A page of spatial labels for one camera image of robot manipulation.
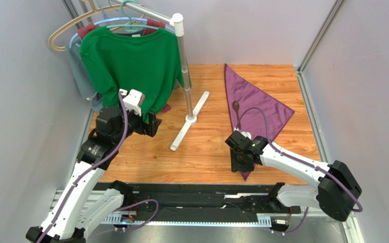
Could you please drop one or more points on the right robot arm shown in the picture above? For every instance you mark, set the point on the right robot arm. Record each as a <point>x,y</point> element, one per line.
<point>331,188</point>

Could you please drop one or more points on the white clothes rack stand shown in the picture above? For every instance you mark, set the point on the white clothes rack stand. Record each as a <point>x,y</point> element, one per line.
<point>177,22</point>

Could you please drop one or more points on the purple cloth napkin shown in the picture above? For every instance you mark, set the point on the purple cloth napkin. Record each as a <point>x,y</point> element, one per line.
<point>277,113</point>

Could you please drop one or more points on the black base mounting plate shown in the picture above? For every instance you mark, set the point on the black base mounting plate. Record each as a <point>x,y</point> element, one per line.
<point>208,203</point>

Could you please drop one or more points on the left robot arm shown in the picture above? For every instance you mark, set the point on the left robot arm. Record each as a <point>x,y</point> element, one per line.
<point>69,221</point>

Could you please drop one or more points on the brown wooden spoon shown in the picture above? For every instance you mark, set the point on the brown wooden spoon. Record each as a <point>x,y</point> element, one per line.
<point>235,106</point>

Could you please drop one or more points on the wooden clothes hanger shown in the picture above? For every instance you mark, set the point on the wooden clothes hanger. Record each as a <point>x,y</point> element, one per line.
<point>83,13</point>

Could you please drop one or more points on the grey garment on rack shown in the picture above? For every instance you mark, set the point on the grey garment on rack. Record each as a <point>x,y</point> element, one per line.
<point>81,76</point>

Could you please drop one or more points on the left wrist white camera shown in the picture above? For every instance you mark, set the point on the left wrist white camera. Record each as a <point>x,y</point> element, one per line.
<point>132,100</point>

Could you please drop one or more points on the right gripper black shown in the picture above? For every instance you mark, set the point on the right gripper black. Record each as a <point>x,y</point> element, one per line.
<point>236,165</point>

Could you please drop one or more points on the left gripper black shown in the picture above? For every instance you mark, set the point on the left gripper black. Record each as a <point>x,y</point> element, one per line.
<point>149,128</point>

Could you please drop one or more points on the aluminium frame rail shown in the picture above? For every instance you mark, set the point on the aluminium frame rail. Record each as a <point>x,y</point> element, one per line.
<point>309,82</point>

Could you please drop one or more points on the green t-shirt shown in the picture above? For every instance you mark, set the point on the green t-shirt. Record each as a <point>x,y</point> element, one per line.
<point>149,64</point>

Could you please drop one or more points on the teal clothes hanger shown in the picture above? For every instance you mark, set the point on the teal clothes hanger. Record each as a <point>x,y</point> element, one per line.
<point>130,26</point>

